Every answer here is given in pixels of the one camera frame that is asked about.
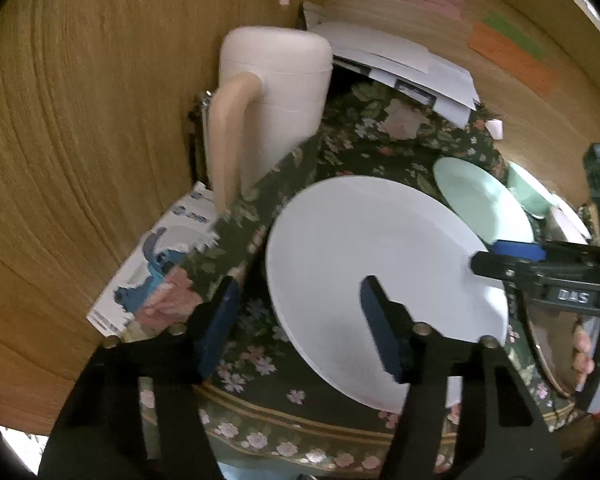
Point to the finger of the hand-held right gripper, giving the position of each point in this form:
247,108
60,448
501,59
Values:
510,270
517,250

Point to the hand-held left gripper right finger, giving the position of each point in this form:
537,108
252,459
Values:
380,330

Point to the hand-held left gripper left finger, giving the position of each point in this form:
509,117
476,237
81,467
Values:
214,330

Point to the pale green plate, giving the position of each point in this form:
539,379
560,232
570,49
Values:
480,205

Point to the large white plate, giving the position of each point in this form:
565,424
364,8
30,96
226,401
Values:
360,240

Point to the person's right hand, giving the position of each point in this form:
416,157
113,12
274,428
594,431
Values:
582,355

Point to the pale green bowl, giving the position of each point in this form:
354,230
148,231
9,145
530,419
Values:
527,192

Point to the clear glass plate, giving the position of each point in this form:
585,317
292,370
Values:
547,345

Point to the white box with blue cartoon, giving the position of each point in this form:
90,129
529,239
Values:
145,270

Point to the small pale paper slip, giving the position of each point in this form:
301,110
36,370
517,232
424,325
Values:
495,128

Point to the orange paper note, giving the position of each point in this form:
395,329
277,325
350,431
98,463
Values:
510,57

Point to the green paper note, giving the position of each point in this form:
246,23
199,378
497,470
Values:
517,35

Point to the dark floral tablecloth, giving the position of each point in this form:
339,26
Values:
360,155

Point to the stack of white papers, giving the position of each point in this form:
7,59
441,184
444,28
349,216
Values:
380,50

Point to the chrome metal bracket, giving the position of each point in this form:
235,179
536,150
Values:
200,107

